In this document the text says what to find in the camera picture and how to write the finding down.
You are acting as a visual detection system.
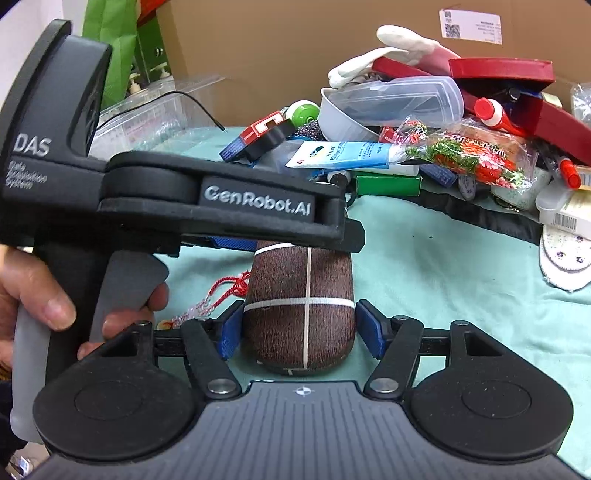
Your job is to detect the red box base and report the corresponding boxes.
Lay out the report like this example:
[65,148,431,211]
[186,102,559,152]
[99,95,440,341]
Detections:
[519,92,591,160]

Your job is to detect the white shipping label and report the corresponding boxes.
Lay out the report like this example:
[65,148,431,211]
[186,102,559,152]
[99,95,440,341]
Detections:
[438,8,505,44]

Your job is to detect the person's left hand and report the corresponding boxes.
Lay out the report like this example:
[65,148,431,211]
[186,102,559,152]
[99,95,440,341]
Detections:
[0,246,170,384]

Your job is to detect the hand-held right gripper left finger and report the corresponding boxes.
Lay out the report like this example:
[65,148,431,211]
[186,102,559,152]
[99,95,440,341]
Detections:
[99,300,245,400]

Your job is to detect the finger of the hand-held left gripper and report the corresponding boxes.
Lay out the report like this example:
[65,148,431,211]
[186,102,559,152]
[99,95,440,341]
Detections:
[205,216,366,256]

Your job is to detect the red box lid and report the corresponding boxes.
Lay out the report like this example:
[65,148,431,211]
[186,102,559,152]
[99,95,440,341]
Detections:
[448,56,555,93]

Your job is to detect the clear plastic bin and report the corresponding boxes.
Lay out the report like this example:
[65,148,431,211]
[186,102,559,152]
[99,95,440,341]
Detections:
[88,76,227,160]

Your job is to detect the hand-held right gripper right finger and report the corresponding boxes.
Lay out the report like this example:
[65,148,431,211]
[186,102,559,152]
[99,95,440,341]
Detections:
[356,299,508,400]

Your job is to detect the green paper bag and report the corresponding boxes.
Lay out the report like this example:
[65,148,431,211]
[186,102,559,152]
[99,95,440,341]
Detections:
[82,0,139,112]

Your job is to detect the red tassel ornament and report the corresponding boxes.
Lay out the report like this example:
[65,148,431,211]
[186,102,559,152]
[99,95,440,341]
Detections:
[159,271,252,329]

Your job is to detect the white glove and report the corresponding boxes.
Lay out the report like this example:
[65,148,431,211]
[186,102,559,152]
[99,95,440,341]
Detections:
[328,25,462,88]

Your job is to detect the large cardboard box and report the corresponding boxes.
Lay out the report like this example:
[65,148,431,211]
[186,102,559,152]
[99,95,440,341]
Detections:
[154,0,591,130]

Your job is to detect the red blue card box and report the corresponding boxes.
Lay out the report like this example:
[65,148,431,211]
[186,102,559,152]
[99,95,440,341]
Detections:
[219,111,284,162]

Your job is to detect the green box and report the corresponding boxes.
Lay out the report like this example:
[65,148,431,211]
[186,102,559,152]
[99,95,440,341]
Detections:
[355,174,423,197]

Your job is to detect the steel wool scrubber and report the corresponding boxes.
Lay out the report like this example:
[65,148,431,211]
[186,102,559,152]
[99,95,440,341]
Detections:
[293,121,324,141]

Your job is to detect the green white round toy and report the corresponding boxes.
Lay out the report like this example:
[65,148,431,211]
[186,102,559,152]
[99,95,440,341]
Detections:
[283,100,321,127]

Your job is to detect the black strap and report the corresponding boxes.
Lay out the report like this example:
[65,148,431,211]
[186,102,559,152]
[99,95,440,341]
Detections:
[418,185,548,245]

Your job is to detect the red flat box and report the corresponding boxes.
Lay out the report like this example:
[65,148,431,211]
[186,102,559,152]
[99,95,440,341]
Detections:
[372,56,481,112]

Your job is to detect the brown white-striped glasses case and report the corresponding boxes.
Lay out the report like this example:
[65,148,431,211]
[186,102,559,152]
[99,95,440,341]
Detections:
[242,242,357,376]

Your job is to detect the floral print snack packet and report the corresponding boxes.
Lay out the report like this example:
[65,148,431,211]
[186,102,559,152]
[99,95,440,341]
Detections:
[392,117,536,191]

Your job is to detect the orange cracker packet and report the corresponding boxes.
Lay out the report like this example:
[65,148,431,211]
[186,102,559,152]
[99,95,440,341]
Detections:
[455,119,536,158]

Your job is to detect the teal cloth covered desktop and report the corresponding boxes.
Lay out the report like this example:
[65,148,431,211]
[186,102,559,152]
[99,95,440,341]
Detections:
[92,124,591,467]

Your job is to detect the red marker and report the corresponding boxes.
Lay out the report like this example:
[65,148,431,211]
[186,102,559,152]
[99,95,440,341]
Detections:
[551,154,583,190]

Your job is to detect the clear long plastic container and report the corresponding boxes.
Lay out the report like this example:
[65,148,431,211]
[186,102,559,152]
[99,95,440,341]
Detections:
[330,76,465,127]

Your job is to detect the black cable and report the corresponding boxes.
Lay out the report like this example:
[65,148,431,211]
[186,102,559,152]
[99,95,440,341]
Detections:
[99,91,225,132]

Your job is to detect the blue white toothpaste tube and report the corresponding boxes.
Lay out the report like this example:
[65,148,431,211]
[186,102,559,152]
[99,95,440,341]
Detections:
[285,140,421,177]

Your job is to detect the white barcode box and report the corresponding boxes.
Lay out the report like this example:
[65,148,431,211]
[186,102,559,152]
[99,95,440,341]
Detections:
[536,182,591,232]

